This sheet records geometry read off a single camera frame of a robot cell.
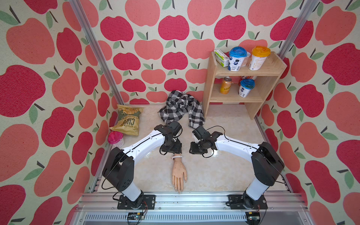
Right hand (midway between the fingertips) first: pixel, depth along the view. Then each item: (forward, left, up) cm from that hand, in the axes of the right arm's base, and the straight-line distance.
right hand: (191, 153), depth 87 cm
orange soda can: (+40, -20, +24) cm, 51 cm away
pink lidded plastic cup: (+3, +49, +5) cm, 50 cm away
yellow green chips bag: (+20, +47, +4) cm, 52 cm away
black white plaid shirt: (+39, +13, +3) cm, 42 cm away
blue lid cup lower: (+39, -33, +25) cm, 57 cm away
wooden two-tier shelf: (+44, -46, +28) cm, 70 cm away
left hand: (-3, +9, +4) cm, 10 cm away
